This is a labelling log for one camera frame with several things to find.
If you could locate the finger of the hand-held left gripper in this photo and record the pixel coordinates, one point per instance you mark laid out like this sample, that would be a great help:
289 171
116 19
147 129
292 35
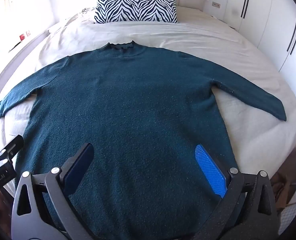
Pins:
13 146

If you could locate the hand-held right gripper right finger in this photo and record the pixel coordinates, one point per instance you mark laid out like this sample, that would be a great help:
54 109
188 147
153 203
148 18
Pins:
209 170

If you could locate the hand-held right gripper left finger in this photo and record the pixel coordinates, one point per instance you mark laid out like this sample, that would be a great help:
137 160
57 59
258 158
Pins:
81 162

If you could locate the teal knit sweater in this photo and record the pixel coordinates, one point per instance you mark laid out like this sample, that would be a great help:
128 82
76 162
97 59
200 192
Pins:
128 100

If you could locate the small red box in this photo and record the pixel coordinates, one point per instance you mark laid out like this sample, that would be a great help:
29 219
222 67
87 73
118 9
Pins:
22 37

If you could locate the bed with white sheet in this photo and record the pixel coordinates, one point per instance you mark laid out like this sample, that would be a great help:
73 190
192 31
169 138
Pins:
200 42

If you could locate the white wardrobe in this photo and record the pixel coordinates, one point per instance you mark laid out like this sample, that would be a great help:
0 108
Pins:
267 17

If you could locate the zebra print pillow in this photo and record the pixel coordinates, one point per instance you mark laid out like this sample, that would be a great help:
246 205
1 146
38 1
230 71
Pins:
135 7

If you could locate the white wall socket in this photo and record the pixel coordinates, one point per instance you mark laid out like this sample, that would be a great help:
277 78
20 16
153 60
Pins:
216 4

